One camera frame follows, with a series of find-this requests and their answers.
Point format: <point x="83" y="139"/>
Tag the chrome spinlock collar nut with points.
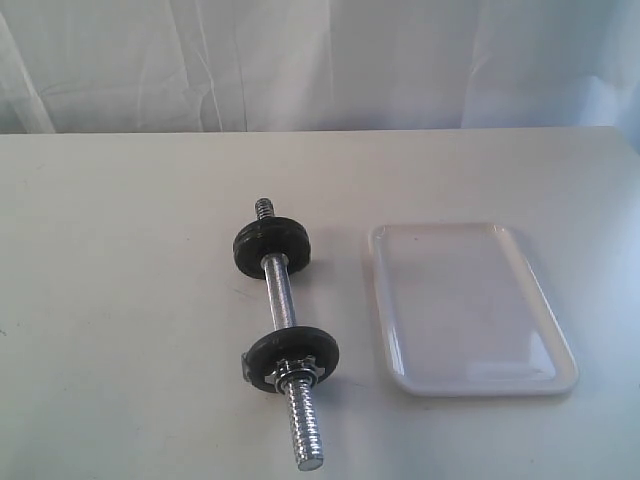
<point x="286" y="371"/>

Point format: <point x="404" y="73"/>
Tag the white rectangular tray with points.
<point x="462" y="314"/>

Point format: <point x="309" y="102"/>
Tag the white backdrop curtain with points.
<point x="142" y="66"/>

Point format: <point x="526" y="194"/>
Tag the black weight plate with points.
<point x="273" y="226"/>
<point x="291" y="344"/>
<point x="248" y="253"/>

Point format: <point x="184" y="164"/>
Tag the chrome dumbbell bar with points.
<point x="307" y="445"/>

